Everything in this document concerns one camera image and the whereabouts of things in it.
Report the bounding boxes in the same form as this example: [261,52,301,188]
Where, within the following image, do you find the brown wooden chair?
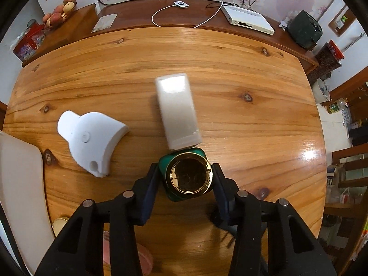
[325,147,368,276]

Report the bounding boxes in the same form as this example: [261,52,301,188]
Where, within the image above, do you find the grey flat card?
[92,13,118,33]

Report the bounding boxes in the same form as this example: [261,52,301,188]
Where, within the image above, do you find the green tin with gold rim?
[159,147,215,202]

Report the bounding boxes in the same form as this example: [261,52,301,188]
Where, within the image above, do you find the white bucket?
[316,78,331,104]

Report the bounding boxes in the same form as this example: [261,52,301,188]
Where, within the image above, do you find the white set-top box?
[221,5,275,36]

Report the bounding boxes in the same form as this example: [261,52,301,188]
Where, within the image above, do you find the white curved plastic device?
[57,111,130,178]

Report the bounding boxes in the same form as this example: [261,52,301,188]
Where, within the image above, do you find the gold round compact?
[52,216,71,236]

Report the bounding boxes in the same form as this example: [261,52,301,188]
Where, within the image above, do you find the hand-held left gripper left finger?
[34,162,159,276]

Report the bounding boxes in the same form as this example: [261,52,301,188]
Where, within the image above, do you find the dark green toaster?
[287,10,323,51]

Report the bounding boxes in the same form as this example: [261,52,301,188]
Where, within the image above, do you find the white charging pad with cable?
[152,0,225,29]

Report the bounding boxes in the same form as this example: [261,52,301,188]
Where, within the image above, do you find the cream rectangular box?
[155,73,202,151]

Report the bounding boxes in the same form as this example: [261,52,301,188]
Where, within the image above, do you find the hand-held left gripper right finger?
[211,162,337,276]

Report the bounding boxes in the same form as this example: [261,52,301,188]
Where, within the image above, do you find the yellow oil bottle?
[326,99,348,114]

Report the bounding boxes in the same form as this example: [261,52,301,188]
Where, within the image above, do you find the brown wooden television cabinet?
[21,0,319,75]

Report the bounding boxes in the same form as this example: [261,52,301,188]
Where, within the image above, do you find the dark patterned canister red lid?
[315,40,344,79]

